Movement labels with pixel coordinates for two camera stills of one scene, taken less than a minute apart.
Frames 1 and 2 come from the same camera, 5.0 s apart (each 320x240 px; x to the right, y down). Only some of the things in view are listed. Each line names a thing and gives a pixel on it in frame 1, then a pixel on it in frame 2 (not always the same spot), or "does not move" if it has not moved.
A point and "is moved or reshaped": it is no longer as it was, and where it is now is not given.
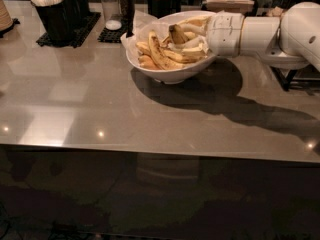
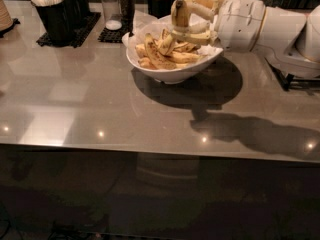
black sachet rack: [305, 77] does not move
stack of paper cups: [5, 19] does not move
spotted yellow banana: [177, 34] is moved or reshaped
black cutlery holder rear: [76, 5] does not move
